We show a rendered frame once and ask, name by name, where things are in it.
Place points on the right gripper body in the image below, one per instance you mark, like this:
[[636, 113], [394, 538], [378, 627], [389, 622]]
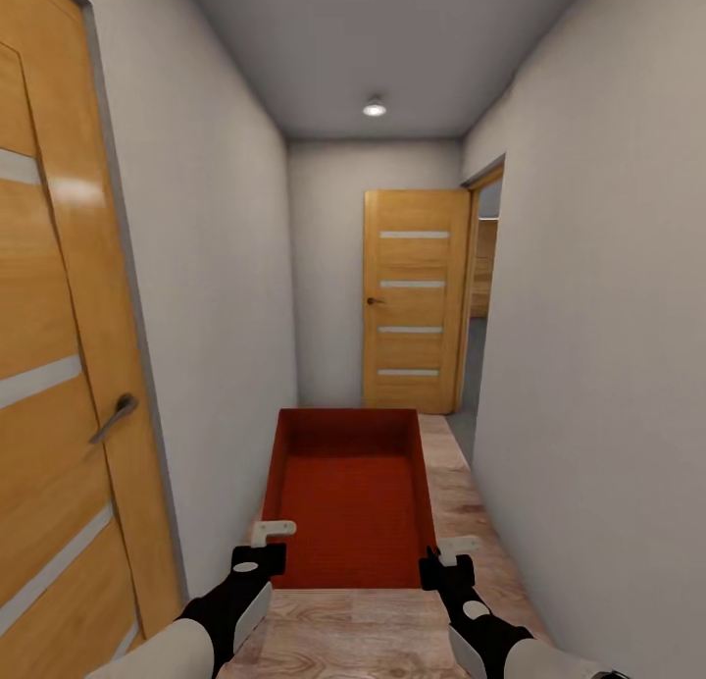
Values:
[[434, 576]]

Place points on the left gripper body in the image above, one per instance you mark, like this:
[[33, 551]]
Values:
[[273, 554]]

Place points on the downlight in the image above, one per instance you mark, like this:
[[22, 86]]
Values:
[[374, 108]]

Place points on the garage door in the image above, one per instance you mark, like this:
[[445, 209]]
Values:
[[483, 267]]

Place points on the storage box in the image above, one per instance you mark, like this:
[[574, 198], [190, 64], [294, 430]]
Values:
[[354, 482]]

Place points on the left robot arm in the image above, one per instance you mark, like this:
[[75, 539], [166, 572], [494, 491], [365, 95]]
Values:
[[211, 630]]

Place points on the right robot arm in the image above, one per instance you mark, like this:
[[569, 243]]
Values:
[[484, 645]]

